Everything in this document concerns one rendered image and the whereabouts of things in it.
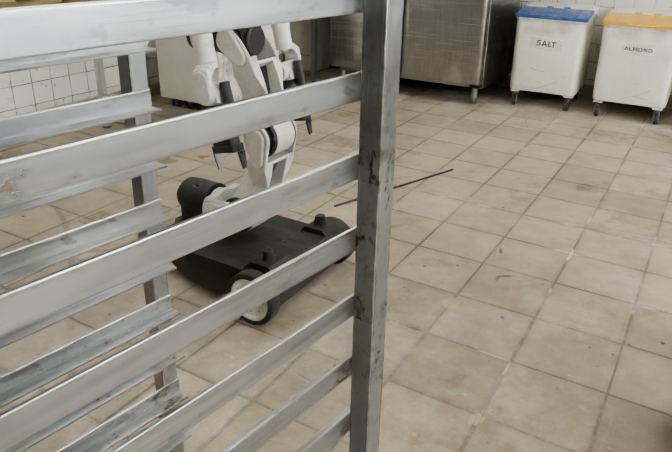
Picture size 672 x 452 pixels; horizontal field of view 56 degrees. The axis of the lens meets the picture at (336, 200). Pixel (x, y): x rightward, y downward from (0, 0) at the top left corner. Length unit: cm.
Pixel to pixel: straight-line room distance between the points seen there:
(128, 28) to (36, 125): 47
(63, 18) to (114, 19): 4
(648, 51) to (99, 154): 488
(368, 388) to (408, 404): 116
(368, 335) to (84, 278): 39
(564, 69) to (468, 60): 73
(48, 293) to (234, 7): 26
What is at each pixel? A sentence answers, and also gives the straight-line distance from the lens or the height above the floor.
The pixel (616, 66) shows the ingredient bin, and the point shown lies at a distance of 524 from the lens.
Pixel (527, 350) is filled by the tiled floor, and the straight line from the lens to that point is 229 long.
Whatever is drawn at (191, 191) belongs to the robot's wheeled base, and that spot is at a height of 33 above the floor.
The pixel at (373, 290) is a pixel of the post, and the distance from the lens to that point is 75.
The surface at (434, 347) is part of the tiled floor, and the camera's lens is 223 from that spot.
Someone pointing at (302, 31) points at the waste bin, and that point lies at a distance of 636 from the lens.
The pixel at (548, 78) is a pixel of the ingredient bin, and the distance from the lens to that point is 535.
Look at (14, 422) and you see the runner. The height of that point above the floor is 97.
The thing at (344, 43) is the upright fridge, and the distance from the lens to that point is 569.
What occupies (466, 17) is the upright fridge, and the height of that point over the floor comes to 69.
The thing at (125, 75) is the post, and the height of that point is 109.
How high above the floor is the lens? 129
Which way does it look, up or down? 23 degrees down
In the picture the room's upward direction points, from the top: 1 degrees clockwise
